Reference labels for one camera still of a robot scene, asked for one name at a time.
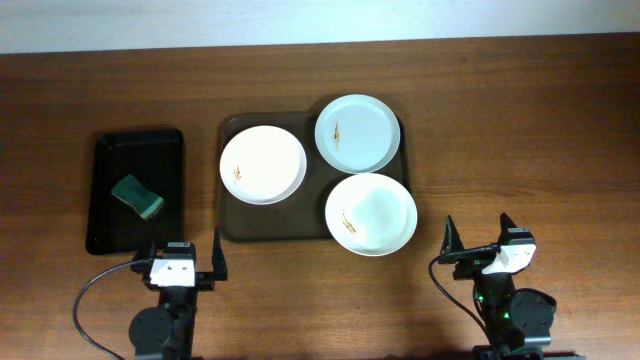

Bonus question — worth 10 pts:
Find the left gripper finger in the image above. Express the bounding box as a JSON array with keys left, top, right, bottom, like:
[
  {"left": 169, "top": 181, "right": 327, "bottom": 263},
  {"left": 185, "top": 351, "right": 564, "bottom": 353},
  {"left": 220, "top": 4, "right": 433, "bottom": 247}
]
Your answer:
[
  {"left": 211, "top": 228, "right": 228, "bottom": 280},
  {"left": 133, "top": 242, "right": 156, "bottom": 261}
]

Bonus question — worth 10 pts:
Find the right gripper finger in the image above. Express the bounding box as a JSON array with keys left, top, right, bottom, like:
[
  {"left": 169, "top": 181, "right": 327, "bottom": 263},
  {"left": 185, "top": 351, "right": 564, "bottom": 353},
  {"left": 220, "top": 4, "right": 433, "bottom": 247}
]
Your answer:
[
  {"left": 499, "top": 212, "right": 517, "bottom": 244},
  {"left": 440, "top": 215, "right": 464, "bottom": 255}
]

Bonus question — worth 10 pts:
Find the green dish sponge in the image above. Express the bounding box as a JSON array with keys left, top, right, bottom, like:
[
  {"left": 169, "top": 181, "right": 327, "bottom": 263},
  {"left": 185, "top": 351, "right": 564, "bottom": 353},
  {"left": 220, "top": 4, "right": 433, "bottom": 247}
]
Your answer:
[{"left": 111, "top": 174, "right": 165, "bottom": 221}]

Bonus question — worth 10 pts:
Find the white plate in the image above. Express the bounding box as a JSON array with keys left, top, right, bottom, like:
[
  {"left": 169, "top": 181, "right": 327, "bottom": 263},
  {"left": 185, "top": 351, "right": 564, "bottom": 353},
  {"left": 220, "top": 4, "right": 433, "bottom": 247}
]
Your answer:
[
  {"left": 324, "top": 173, "right": 418, "bottom": 257},
  {"left": 219, "top": 125, "right": 307, "bottom": 205},
  {"left": 314, "top": 94, "right": 401, "bottom": 174}
]

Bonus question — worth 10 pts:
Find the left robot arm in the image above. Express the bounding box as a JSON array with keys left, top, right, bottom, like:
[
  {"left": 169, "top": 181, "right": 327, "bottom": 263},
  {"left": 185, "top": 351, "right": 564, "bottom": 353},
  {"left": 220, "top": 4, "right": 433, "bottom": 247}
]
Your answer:
[{"left": 129, "top": 230, "right": 228, "bottom": 360}]

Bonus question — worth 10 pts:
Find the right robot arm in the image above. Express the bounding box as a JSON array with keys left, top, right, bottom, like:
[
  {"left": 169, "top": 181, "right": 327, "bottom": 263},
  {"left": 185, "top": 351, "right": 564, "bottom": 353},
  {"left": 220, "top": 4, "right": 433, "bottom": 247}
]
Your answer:
[{"left": 428, "top": 213, "right": 580, "bottom": 360}]

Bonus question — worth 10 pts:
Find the brown plastic serving tray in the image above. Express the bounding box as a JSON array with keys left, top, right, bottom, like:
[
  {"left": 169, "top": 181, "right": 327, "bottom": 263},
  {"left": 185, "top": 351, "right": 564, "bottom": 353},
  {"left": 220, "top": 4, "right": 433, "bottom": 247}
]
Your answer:
[{"left": 216, "top": 111, "right": 412, "bottom": 243}]

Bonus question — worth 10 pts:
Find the black rectangular sponge tray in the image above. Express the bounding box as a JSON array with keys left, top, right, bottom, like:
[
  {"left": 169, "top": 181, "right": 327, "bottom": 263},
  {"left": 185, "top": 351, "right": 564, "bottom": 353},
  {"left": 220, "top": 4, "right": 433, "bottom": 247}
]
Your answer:
[{"left": 85, "top": 128, "right": 184, "bottom": 255}]

